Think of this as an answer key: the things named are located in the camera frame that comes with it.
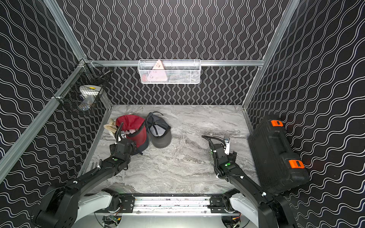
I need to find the navy blue baseball cap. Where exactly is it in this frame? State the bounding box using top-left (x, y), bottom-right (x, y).
top-left (130, 141), bottom-right (149, 156)

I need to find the beige cap with black lettering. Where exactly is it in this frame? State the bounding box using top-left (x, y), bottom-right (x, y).
top-left (104, 118), bottom-right (117, 137)

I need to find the red and black cap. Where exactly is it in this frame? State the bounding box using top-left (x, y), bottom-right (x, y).
top-left (116, 115), bottom-right (148, 146)

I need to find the dark grey cap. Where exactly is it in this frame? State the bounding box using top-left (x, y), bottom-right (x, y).
top-left (145, 111), bottom-right (172, 149)

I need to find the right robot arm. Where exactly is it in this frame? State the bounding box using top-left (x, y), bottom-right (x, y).
top-left (209, 143), bottom-right (298, 228)

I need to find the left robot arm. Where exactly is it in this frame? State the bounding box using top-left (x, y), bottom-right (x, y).
top-left (31, 139), bottom-right (137, 228)

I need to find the black plastic tool case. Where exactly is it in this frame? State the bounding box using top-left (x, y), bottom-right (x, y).
top-left (248, 115), bottom-right (309, 194)

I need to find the white item in black basket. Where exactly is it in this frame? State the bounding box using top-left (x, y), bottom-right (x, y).
top-left (78, 85), bottom-right (102, 111)

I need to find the pink triangular card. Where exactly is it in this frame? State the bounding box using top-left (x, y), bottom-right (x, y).
top-left (147, 60), bottom-right (168, 82)

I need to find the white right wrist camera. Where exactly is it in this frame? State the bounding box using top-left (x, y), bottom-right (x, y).
top-left (223, 137), bottom-right (230, 155)

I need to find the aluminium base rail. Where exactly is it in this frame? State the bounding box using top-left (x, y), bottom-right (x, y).
top-left (94, 195), bottom-right (237, 216)

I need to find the black wire mesh basket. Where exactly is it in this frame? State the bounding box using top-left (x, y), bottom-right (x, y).
top-left (54, 59), bottom-right (113, 115)

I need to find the white wire wall basket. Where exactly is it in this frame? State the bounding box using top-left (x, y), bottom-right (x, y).
top-left (137, 59), bottom-right (202, 85)

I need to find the aluminium corner frame post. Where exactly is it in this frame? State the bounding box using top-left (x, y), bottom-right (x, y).
top-left (44, 0), bottom-right (87, 61)

